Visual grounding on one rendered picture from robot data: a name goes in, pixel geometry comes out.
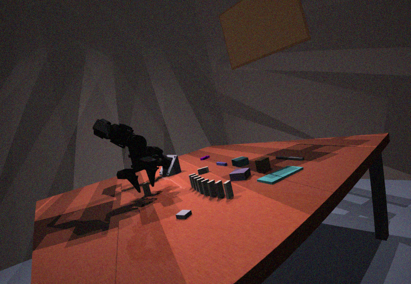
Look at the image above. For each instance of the tan block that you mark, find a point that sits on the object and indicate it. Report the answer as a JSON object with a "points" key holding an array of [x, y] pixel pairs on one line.
{"points": [[262, 164]]}

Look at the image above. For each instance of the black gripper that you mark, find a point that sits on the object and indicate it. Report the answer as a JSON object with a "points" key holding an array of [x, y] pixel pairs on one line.
{"points": [[130, 175]]}

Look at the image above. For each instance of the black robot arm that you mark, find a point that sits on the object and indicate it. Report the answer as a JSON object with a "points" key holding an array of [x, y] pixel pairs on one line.
{"points": [[123, 135]]}

